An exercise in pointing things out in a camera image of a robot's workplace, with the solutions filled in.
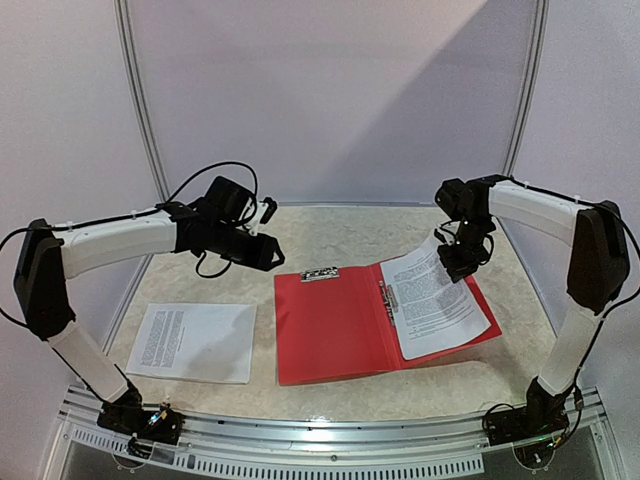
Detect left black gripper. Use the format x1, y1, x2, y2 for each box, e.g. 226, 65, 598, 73
210, 220, 286, 271

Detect printed paper sheet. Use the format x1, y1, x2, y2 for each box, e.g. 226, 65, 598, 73
380, 235, 490, 361
126, 303, 257, 385

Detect chrome spine lever clip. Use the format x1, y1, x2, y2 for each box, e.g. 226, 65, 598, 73
379, 281, 398, 325

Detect red file folder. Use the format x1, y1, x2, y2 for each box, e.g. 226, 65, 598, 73
274, 264, 502, 386

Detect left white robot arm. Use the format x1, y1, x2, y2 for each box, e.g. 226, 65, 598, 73
13, 176, 285, 434

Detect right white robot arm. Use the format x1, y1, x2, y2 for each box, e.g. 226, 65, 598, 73
435, 174, 632, 396

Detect chrome top board clip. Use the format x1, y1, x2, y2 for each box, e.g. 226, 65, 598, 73
300, 267, 340, 283

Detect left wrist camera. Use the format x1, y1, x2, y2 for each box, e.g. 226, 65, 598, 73
243, 197, 278, 236

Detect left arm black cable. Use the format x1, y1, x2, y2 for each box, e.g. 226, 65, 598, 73
0, 159, 261, 326

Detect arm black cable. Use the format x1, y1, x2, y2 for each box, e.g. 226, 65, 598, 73
434, 174, 636, 321
0, 159, 261, 326

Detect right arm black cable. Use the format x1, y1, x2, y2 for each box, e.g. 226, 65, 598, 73
434, 174, 636, 321

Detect right aluminium corner post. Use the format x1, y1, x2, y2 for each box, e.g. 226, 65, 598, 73
502, 0, 549, 176

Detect aluminium corner post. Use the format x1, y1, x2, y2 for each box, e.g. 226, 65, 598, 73
502, 0, 549, 176
113, 0, 174, 206

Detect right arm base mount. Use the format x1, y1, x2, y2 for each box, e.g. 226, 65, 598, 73
482, 395, 569, 446

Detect aluminium front rail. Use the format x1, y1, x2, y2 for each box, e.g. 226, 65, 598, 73
44, 386, 625, 479

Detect left aluminium corner post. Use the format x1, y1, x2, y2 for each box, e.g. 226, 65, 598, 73
113, 0, 174, 206

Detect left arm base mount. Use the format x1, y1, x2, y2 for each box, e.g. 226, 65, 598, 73
97, 392, 185, 445

